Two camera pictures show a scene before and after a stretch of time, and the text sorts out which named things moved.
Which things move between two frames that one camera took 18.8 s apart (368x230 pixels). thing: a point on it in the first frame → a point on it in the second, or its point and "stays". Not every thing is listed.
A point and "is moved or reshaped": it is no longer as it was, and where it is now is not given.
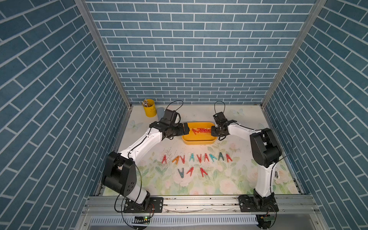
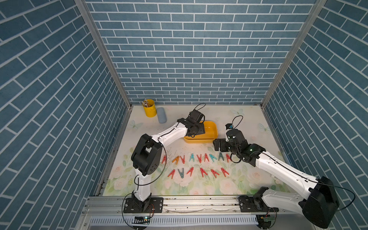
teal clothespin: x=192 y=157 stays
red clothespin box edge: x=199 y=130 is moved or reshaped
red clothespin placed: x=183 y=160 stays
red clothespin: x=205 y=130 → x=224 y=171
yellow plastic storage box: x=200 y=138 stays
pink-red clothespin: x=206 y=156 stays
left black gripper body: x=175 y=130 → x=198 y=129
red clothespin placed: x=200 y=158 stays
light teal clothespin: x=212 y=157 stays
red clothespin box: x=190 y=170 stays
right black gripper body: x=215 y=132 → x=224 y=146
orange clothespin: x=176 y=158 stays
